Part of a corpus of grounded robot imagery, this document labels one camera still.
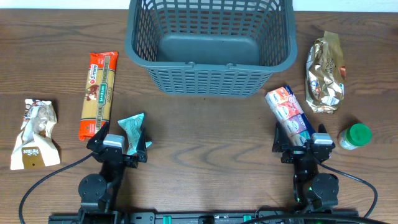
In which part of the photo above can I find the orange spaghetti packet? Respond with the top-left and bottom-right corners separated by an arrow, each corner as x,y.
78,51 -> 119,141

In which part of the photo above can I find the green lid jar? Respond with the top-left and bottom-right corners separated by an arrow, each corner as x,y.
338,123 -> 373,150

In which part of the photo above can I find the multicolour carton pack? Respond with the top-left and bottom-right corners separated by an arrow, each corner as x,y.
265,85 -> 315,146

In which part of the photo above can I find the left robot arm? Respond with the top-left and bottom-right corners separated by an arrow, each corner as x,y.
78,123 -> 147,224

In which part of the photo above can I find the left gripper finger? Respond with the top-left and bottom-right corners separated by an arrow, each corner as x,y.
86,123 -> 109,149
136,128 -> 147,162

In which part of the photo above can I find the grey plastic basket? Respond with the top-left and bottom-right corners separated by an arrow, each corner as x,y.
125,0 -> 298,96

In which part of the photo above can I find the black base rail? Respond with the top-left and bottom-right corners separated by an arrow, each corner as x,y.
48,211 -> 360,224

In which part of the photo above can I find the teal snack wrapper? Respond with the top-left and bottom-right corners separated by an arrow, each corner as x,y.
118,113 -> 147,157

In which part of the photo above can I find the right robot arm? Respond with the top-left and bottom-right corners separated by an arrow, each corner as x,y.
272,123 -> 339,213

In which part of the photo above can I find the right black cable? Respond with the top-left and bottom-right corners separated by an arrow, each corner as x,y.
317,161 -> 379,218

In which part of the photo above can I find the gold coffee bag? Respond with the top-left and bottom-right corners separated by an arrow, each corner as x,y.
305,31 -> 346,114

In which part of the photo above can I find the white brown snack bag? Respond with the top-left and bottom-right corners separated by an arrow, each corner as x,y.
10,99 -> 60,170

